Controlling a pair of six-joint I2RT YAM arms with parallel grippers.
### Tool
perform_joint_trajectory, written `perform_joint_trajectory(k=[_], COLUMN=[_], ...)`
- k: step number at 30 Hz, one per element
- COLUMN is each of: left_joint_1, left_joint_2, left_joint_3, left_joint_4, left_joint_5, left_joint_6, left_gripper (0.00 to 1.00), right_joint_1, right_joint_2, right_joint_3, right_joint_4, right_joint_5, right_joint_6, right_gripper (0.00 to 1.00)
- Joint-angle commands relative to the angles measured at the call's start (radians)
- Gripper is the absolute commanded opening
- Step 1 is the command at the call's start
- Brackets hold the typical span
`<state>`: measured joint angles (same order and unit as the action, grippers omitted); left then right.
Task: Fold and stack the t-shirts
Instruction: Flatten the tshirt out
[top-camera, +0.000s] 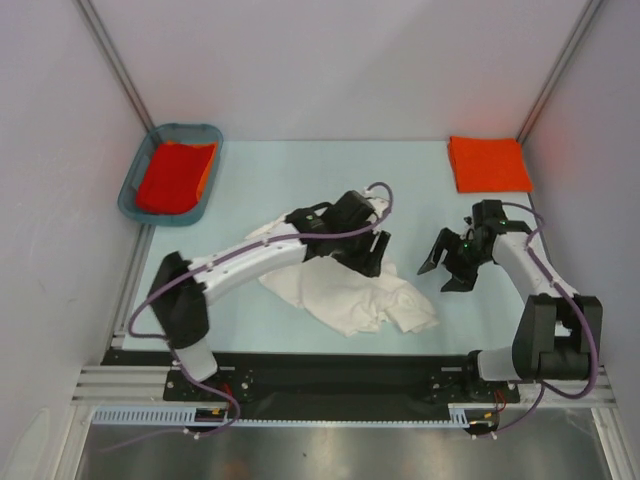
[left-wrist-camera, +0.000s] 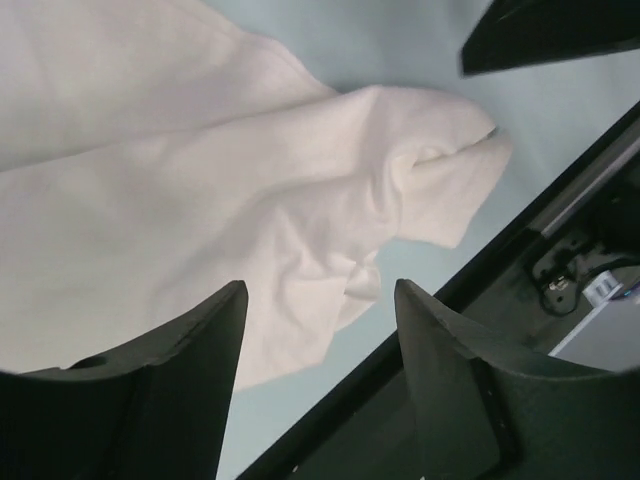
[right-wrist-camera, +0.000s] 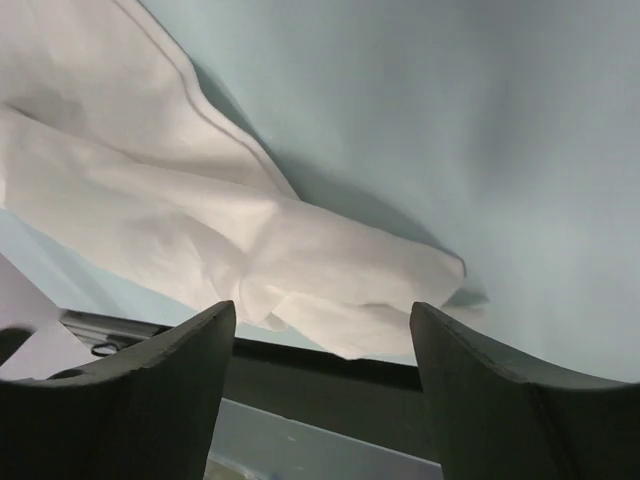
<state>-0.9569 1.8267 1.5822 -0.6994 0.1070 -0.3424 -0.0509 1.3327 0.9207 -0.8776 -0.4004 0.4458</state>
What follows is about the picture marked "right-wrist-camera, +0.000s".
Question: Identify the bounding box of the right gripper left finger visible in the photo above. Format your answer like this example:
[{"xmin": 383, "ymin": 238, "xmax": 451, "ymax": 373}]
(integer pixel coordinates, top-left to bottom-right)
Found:
[{"xmin": 1, "ymin": 301, "xmax": 236, "ymax": 479}]

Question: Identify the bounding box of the white printed t shirt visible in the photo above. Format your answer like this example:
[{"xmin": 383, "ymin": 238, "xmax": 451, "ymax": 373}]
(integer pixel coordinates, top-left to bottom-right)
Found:
[{"xmin": 1, "ymin": 1, "xmax": 464, "ymax": 359}]

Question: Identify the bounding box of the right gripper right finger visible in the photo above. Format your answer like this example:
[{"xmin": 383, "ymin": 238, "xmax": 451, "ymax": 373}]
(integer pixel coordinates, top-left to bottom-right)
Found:
[{"xmin": 410, "ymin": 302, "xmax": 639, "ymax": 479}]

